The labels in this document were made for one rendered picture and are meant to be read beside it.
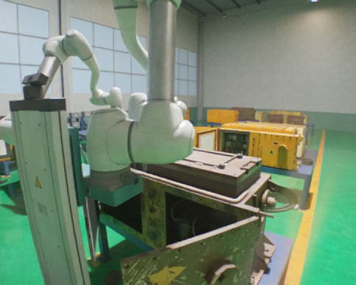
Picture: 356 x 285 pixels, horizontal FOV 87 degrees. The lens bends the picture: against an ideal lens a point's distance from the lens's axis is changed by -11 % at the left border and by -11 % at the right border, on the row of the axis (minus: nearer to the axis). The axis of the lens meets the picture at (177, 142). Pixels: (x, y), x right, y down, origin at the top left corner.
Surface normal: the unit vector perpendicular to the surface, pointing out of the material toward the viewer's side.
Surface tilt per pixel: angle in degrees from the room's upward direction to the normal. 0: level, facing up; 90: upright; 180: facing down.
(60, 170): 90
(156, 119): 77
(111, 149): 92
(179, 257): 90
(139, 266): 90
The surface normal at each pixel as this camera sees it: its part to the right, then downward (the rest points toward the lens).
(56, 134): 0.87, 0.10
